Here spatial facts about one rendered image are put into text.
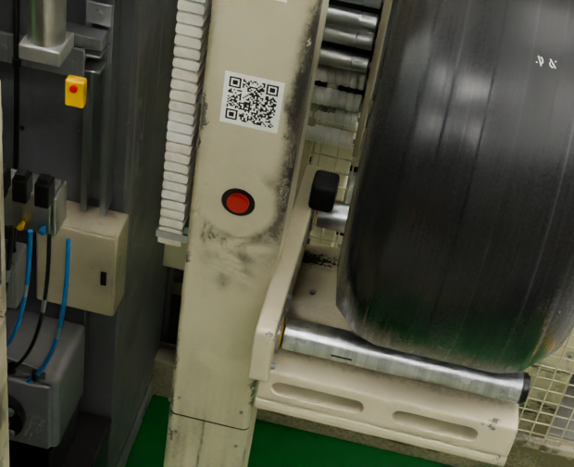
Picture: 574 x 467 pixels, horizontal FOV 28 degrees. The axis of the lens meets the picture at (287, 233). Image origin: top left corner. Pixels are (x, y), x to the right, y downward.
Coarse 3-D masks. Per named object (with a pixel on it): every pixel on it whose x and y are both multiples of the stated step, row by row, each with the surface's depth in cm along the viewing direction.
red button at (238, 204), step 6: (228, 198) 154; (234, 198) 154; (240, 198) 154; (246, 198) 154; (228, 204) 155; (234, 204) 154; (240, 204) 154; (246, 204) 154; (234, 210) 155; (240, 210) 155
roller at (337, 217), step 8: (336, 208) 179; (344, 208) 180; (320, 216) 179; (328, 216) 179; (336, 216) 179; (344, 216) 179; (320, 224) 180; (328, 224) 180; (336, 224) 180; (344, 224) 179
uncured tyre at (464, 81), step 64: (448, 0) 129; (512, 0) 129; (384, 64) 133; (448, 64) 126; (512, 64) 126; (384, 128) 128; (448, 128) 125; (512, 128) 125; (384, 192) 129; (448, 192) 126; (512, 192) 125; (384, 256) 131; (448, 256) 129; (512, 256) 128; (384, 320) 138; (448, 320) 135; (512, 320) 133
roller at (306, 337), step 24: (288, 336) 158; (312, 336) 157; (336, 336) 158; (336, 360) 159; (360, 360) 157; (384, 360) 157; (408, 360) 157; (432, 360) 157; (432, 384) 158; (456, 384) 157; (480, 384) 156; (504, 384) 156; (528, 384) 156
